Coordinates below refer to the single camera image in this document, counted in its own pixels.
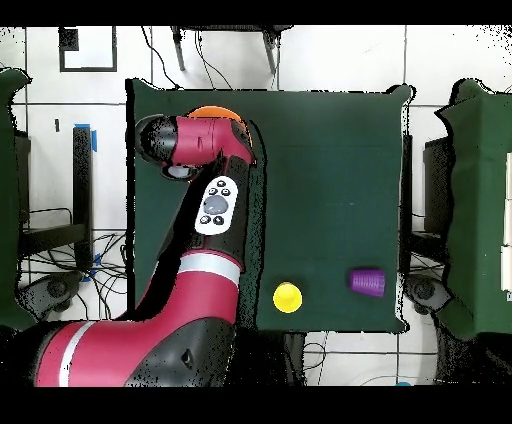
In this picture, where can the yellow plastic cup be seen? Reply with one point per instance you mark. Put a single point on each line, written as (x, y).
(287, 297)

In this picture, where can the black metal stand frame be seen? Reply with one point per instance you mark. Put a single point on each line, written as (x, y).
(82, 180)

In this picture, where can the black metal bar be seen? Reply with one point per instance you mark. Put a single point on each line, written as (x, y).
(407, 180)

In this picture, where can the large orange plastic bowl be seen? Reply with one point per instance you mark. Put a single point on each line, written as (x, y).
(214, 112)

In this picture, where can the blue tape strip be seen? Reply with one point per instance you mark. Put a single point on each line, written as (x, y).
(94, 142)

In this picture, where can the dark green tablecloth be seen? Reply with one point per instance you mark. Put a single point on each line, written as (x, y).
(340, 180)

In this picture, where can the green cloth side table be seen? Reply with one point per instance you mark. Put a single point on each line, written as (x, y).
(8, 200)
(480, 200)

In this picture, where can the white boxes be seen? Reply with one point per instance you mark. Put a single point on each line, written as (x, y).
(507, 264)

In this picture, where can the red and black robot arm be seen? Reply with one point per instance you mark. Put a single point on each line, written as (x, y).
(160, 352)

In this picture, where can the black square floor frame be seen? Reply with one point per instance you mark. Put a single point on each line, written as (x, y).
(68, 40)

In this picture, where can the purple plastic cup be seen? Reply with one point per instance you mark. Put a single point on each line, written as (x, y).
(367, 282)

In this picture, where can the black rounded stand foot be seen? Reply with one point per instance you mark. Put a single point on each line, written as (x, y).
(424, 290)
(58, 288)

